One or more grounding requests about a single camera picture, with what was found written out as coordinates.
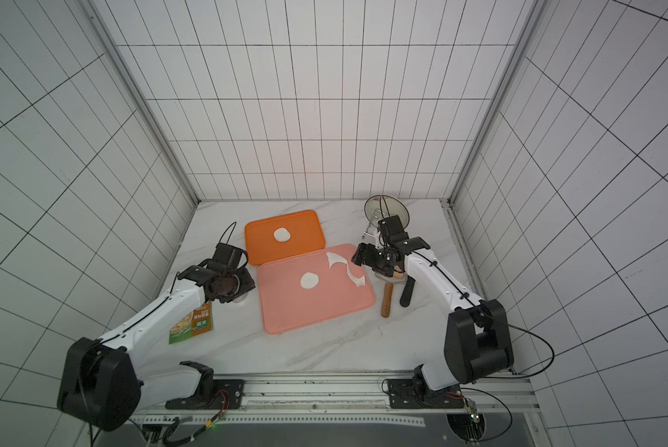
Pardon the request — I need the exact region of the small round metal cutter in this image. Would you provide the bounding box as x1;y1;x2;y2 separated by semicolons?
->
231;292;249;305

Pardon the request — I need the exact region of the white dough trim strip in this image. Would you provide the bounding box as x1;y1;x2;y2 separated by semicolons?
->
326;251;367;287

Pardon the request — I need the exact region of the wooden dough roller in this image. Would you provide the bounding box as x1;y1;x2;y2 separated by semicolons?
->
376;271;407;318

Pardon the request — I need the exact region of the white dough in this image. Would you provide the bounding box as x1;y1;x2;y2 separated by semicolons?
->
273;227;291;243
300;272;319;290

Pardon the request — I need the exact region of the pink silicone mat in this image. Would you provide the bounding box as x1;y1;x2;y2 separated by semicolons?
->
257;244;376;335

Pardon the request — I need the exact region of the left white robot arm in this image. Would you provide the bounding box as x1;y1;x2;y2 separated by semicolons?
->
56;242;256;432

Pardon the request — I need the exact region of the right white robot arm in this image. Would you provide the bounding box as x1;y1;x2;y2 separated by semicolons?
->
352;215;515;396

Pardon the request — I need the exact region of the white dough on orange mat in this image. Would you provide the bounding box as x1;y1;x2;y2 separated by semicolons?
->
273;227;291;243

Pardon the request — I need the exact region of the green orange flour packet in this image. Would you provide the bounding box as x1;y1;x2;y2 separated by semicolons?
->
168;303;213;345

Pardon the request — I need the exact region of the orange silicone mat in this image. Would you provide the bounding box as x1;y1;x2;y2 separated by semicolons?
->
245;210;327;266

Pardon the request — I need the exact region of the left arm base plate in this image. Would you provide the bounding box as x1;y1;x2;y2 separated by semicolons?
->
166;379;246;411

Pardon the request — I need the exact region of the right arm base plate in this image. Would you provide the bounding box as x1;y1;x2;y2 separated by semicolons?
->
382;378;465;410

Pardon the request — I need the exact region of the aluminium mounting rail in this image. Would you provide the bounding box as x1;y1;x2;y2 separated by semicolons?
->
124;372;552;446

